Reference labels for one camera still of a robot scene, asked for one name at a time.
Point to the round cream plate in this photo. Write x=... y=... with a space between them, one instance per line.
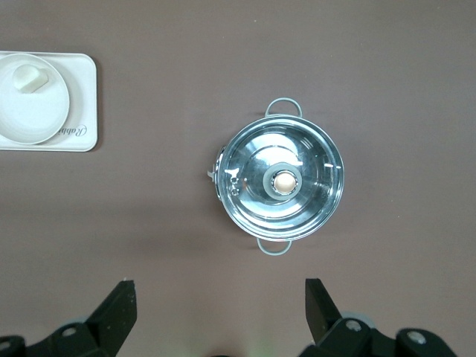
x=33 y=115

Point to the glass pot lid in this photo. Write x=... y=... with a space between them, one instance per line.
x=297 y=202

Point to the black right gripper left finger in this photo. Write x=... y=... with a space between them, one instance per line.
x=108 y=323

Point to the pale green electric pot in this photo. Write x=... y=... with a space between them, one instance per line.
x=273 y=253

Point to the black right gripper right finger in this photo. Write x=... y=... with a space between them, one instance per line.
x=334 y=334

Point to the white steamed bun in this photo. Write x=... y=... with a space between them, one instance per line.
x=29 y=78

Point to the cream rabbit print tray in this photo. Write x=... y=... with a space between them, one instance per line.
x=83 y=96

